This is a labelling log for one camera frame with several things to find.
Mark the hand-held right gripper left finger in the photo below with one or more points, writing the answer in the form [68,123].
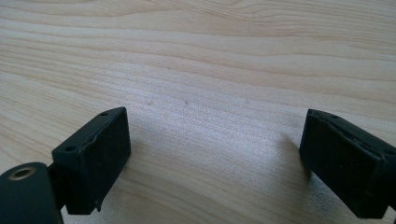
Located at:
[93,161]

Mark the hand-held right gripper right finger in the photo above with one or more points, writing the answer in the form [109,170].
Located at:
[345,168]

